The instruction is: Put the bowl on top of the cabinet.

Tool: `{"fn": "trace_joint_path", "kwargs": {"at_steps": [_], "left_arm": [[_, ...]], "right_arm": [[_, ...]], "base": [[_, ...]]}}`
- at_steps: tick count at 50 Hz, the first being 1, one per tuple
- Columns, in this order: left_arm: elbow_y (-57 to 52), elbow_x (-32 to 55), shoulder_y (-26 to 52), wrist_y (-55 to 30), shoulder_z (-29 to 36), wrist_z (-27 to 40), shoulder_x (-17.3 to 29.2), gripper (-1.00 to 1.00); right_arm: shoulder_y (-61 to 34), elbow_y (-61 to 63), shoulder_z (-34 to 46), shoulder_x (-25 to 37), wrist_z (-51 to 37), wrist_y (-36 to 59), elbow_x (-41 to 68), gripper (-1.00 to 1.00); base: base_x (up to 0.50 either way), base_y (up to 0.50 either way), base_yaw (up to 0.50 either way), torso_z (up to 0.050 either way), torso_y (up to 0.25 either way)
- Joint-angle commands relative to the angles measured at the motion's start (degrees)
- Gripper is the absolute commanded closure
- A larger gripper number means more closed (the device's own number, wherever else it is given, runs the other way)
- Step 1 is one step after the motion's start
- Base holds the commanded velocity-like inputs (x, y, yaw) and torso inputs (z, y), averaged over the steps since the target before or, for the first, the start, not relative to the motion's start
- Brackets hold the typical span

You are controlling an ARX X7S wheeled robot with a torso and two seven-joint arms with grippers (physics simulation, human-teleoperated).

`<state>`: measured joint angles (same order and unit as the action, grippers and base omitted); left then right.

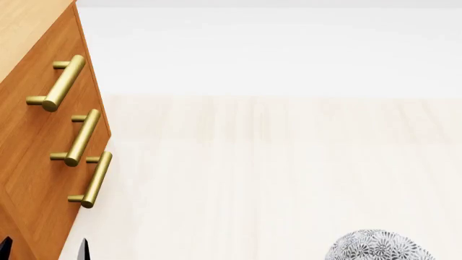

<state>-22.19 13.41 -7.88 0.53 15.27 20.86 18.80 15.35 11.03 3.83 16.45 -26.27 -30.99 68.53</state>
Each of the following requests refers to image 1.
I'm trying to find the large brass bar handle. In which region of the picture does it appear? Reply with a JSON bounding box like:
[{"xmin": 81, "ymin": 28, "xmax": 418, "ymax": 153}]
[{"xmin": 25, "ymin": 54, "xmax": 87, "ymax": 113}]

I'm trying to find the medium brass bar handle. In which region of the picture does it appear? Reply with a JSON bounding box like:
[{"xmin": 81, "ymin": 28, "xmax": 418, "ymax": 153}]
[{"xmin": 49, "ymin": 108, "xmax": 102, "ymax": 168}]

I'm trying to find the wooden drawer cabinet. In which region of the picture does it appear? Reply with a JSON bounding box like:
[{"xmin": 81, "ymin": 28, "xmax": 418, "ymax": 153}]
[{"xmin": 0, "ymin": 0, "xmax": 113, "ymax": 260}]

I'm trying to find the black white patterned bowl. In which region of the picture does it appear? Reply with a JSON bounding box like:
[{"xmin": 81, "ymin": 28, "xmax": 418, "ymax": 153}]
[{"xmin": 325, "ymin": 228, "xmax": 436, "ymax": 260}]

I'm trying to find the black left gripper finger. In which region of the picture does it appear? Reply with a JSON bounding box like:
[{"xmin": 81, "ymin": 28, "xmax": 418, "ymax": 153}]
[
  {"xmin": 0, "ymin": 235, "xmax": 14, "ymax": 260},
  {"xmin": 76, "ymin": 238, "xmax": 92, "ymax": 260}
]

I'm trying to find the slim brass bar handle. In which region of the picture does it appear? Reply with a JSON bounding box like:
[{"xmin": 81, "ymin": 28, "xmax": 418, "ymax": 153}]
[{"xmin": 67, "ymin": 150, "xmax": 113, "ymax": 209}]

